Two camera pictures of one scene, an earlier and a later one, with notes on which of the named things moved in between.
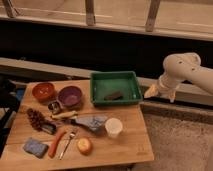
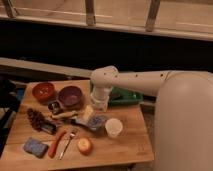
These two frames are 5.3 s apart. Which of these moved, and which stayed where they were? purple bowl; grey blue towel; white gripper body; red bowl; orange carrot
Moved: white gripper body
Stayed: orange carrot; grey blue towel; red bowl; purple bowl
